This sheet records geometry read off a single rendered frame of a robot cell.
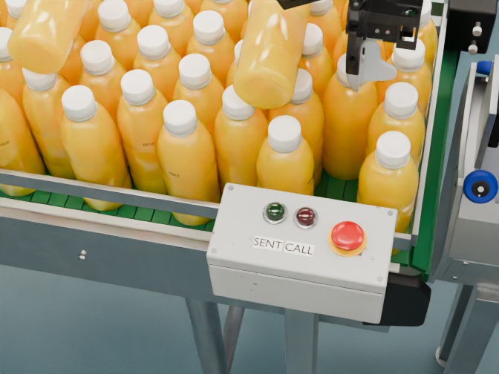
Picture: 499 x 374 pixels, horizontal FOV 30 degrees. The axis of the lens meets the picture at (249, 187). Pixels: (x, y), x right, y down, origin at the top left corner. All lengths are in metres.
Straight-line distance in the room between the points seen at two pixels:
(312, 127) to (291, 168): 0.08
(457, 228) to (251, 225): 0.37
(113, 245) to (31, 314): 0.99
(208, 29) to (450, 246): 0.45
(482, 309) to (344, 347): 0.65
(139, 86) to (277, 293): 0.31
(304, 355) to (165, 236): 0.25
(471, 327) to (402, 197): 0.56
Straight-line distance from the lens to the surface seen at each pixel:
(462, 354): 1.76
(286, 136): 1.09
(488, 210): 1.28
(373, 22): 1.05
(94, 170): 1.23
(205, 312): 1.47
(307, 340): 1.26
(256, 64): 1.07
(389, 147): 1.09
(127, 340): 2.21
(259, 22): 1.12
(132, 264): 1.36
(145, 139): 1.20
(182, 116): 1.12
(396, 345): 2.19
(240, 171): 1.20
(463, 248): 1.33
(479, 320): 1.63
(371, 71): 1.12
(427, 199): 1.31
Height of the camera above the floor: 2.00
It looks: 57 degrees down
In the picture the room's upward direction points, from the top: 5 degrees counter-clockwise
